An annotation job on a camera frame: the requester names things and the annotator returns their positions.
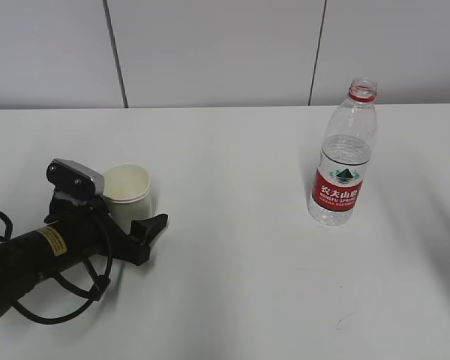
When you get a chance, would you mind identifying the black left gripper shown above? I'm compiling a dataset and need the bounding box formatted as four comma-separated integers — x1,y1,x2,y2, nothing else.
44,189,169,266

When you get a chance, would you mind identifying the white paper cup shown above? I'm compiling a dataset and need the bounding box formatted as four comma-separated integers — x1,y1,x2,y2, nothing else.
102,163,153,234

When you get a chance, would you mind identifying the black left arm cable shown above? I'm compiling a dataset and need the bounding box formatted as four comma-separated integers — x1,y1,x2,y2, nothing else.
0,204,113,326

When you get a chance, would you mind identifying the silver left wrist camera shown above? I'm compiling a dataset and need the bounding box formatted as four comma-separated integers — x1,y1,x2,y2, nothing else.
46,158,104,201

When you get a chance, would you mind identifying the Nongfu Spring water bottle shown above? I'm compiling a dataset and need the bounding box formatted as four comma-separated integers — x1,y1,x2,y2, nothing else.
308,78,378,226

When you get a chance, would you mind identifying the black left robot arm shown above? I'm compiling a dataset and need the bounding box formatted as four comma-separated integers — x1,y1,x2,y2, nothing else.
0,189,168,325

